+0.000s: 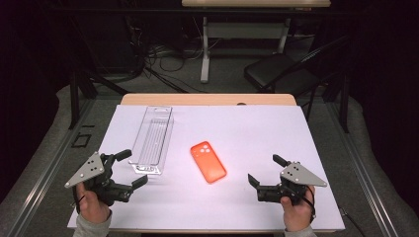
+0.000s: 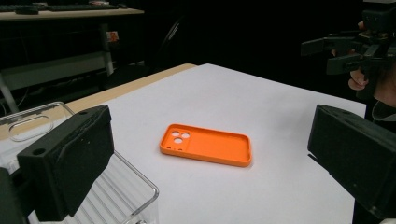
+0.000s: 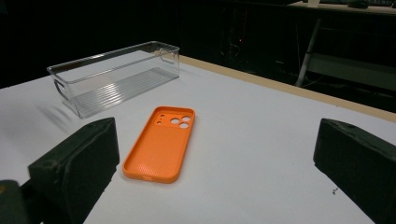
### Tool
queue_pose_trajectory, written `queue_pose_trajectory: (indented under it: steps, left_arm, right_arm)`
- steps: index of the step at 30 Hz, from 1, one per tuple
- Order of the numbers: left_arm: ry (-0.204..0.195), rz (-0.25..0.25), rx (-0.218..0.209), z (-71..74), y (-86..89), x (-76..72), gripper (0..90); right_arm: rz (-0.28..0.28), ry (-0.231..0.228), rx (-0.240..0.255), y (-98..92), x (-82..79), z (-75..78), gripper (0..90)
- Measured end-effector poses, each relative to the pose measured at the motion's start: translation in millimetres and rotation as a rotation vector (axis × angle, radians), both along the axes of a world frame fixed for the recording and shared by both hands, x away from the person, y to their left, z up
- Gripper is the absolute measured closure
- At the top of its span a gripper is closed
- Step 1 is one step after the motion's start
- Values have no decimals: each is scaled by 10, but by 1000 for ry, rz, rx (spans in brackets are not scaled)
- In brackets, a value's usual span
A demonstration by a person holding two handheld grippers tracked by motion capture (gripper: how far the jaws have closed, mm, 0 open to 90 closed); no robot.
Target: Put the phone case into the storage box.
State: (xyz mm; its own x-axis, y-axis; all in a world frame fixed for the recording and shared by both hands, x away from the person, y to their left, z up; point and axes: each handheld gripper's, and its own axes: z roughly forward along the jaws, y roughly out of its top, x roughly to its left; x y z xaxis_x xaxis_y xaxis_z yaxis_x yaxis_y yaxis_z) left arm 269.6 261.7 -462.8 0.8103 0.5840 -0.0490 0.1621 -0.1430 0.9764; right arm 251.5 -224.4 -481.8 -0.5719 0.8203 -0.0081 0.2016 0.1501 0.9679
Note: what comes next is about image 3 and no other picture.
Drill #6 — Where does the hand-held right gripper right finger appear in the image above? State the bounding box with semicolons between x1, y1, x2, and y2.
313;118;396;224

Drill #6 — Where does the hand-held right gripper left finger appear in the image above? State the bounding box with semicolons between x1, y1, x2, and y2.
27;117;120;224

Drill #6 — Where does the orange phone case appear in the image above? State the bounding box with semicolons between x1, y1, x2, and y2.
121;105;196;185

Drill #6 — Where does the clear plastic container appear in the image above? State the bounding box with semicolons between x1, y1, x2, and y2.
46;40;181;119

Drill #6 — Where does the white-legged background table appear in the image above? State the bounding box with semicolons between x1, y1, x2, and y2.
288;0;396;91

